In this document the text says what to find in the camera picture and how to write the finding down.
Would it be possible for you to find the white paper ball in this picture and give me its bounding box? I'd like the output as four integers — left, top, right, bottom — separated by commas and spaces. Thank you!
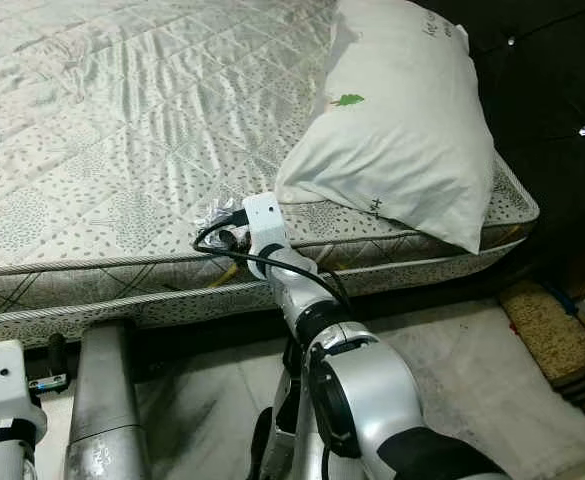
200, 198, 248, 241

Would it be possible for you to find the white pillow with green tree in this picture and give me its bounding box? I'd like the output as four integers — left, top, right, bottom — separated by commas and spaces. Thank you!
275, 0, 498, 254

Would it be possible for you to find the silver left robot leg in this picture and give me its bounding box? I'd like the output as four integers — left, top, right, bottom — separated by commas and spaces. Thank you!
62, 318, 148, 480

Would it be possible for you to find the silver robot leg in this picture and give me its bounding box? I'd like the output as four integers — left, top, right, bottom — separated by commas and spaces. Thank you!
247, 335, 333, 480
62, 318, 148, 480

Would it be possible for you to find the white quilted mattress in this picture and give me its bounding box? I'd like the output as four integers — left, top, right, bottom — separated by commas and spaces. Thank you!
0, 0, 540, 346

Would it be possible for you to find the silver right robot leg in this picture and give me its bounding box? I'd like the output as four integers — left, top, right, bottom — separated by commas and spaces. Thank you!
247, 335, 333, 480

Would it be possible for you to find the brown woven mat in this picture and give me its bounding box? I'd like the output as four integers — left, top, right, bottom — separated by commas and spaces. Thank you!
497, 280, 585, 416

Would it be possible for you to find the black tufted headboard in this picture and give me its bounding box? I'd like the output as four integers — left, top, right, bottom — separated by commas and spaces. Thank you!
417, 0, 585, 301

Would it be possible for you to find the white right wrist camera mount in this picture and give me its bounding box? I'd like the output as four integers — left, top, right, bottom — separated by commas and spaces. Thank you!
240, 193, 288, 251

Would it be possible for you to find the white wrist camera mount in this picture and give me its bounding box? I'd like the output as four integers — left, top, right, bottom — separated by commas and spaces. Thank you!
240, 193, 288, 251
0, 340, 48, 446

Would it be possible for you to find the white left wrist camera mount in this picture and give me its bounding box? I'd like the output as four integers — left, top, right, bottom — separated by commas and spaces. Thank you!
0, 340, 48, 446

